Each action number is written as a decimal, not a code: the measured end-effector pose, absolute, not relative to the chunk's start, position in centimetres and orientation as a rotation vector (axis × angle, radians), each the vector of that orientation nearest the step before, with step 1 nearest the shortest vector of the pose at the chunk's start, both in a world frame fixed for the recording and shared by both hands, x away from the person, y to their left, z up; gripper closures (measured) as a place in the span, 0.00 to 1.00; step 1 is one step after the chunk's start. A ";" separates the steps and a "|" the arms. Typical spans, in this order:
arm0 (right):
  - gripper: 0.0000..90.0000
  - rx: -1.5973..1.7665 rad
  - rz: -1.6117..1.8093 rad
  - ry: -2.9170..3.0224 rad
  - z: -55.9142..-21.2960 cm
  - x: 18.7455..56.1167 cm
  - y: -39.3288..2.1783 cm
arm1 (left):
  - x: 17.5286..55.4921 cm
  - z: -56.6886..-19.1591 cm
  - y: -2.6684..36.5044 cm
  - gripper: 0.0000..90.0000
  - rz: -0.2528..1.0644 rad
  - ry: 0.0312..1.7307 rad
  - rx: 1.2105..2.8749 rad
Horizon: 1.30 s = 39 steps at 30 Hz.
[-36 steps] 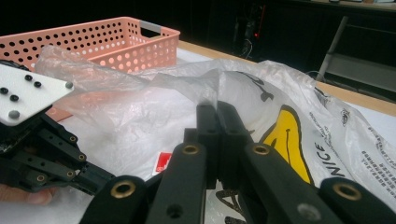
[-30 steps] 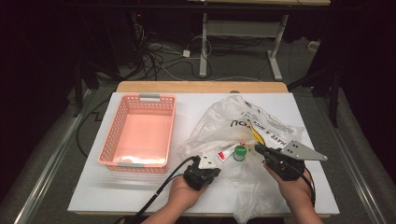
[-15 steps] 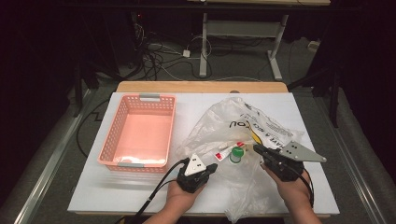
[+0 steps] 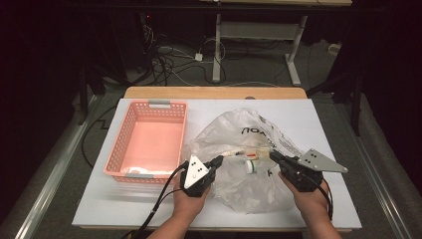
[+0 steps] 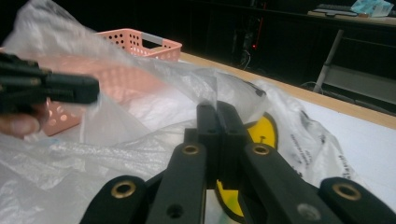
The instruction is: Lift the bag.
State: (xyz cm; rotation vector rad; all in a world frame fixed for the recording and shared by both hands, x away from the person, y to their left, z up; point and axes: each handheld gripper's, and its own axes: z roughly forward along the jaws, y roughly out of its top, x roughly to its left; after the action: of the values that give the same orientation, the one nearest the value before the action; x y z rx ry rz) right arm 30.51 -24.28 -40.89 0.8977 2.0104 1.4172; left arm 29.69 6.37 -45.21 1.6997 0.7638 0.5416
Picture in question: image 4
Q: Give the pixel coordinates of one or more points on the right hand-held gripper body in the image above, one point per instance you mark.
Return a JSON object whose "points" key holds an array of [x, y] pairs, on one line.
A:
{"points": [[305, 176]]}

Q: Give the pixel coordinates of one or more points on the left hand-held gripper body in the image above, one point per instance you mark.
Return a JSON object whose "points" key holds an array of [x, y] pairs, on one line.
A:
{"points": [[195, 172]]}

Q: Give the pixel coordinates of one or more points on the small white dropper bottle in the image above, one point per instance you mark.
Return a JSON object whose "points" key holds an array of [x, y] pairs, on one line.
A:
{"points": [[232, 153]]}

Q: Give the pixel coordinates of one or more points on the red and white toothpaste tube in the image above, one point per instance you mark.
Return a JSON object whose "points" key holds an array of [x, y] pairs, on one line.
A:
{"points": [[253, 154]]}

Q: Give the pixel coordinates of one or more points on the green-capped small bottle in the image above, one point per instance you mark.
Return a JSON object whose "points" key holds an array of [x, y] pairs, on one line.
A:
{"points": [[251, 167]]}

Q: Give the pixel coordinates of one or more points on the clear plastic smiley bag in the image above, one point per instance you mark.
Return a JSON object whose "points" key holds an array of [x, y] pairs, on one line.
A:
{"points": [[245, 189]]}

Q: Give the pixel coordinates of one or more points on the pink plastic basket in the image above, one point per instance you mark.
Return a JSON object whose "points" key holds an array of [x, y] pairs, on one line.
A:
{"points": [[149, 132]]}

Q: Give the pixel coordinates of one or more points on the person's right hand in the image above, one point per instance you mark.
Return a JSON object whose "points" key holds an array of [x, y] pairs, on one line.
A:
{"points": [[312, 202]]}

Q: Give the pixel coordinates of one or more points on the person's left hand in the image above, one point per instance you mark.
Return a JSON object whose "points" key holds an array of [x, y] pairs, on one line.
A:
{"points": [[189, 205]]}

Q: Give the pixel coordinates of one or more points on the white table board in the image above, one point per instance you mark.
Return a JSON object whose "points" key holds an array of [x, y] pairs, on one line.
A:
{"points": [[205, 113]]}

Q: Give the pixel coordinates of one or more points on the wooden table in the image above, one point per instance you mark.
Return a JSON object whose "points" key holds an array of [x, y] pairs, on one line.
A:
{"points": [[199, 93]]}

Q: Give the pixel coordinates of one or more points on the black stand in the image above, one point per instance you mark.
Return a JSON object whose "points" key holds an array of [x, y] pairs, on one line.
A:
{"points": [[83, 99], [356, 99]]}

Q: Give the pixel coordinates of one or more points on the white power adapter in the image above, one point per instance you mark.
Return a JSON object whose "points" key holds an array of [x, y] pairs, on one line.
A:
{"points": [[198, 57]]}

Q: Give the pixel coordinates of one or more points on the white power strip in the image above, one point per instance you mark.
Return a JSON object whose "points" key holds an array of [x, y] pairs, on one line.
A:
{"points": [[334, 49]]}

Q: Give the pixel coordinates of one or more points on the metal floor rail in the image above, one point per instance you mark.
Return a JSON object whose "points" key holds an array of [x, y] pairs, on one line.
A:
{"points": [[49, 186], [381, 186]]}

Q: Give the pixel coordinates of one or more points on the white metal desk frame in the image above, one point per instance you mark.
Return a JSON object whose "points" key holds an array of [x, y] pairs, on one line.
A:
{"points": [[217, 49]]}

